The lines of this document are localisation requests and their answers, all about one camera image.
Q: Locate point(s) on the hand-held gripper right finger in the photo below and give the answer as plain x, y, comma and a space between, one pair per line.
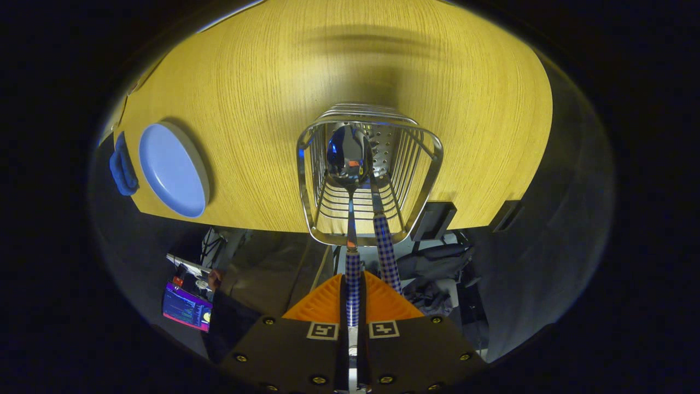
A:
421, 355

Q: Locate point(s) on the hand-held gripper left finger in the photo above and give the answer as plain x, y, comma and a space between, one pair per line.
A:
284, 355

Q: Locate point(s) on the dark cloth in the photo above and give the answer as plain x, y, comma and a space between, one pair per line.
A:
437, 273

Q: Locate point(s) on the glowing laptop screen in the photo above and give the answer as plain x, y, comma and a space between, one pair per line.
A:
186, 306

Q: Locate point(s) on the white flat device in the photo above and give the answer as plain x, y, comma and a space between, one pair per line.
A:
186, 264

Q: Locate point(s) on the blue round plate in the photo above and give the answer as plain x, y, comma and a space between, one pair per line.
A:
172, 169

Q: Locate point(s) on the blue folded towel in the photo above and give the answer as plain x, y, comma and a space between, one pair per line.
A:
123, 169

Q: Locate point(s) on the black table bracket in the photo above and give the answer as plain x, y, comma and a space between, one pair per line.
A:
433, 221
506, 216

